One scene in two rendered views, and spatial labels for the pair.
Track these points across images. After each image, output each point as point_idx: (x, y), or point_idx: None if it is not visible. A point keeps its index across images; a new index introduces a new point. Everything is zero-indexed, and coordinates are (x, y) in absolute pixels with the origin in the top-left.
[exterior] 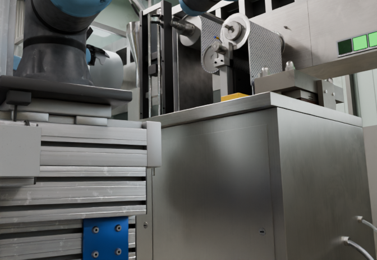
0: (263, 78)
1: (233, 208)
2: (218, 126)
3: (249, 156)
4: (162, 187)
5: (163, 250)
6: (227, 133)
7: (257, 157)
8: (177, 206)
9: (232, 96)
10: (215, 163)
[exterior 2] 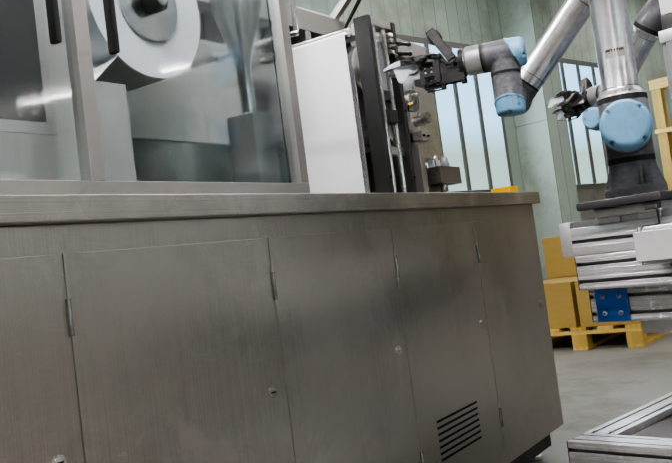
0: (445, 168)
1: (527, 288)
2: (510, 214)
3: (528, 243)
4: (487, 275)
5: (497, 346)
6: (516, 221)
7: (531, 244)
8: (499, 294)
9: (515, 188)
10: (514, 249)
